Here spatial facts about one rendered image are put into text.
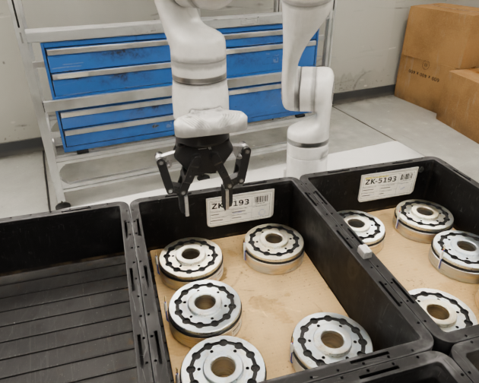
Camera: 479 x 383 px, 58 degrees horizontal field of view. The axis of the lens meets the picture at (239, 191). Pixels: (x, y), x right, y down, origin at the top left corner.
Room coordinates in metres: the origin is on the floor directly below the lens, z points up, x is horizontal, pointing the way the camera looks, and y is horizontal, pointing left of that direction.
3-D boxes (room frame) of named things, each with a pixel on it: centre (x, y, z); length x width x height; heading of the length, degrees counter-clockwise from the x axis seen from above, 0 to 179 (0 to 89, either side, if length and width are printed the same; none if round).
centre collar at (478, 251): (0.57, -0.37, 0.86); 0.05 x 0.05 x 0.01
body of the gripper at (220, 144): (0.56, 0.05, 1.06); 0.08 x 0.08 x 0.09
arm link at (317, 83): (0.89, -0.15, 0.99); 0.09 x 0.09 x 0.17; 79
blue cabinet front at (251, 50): (2.54, -0.14, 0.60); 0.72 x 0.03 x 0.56; 114
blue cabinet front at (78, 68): (2.22, 0.59, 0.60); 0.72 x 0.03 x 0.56; 114
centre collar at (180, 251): (0.55, 0.08, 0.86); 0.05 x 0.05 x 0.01
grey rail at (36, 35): (2.40, 0.24, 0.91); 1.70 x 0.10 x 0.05; 114
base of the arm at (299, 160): (0.89, -0.15, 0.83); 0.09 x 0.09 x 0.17; 36
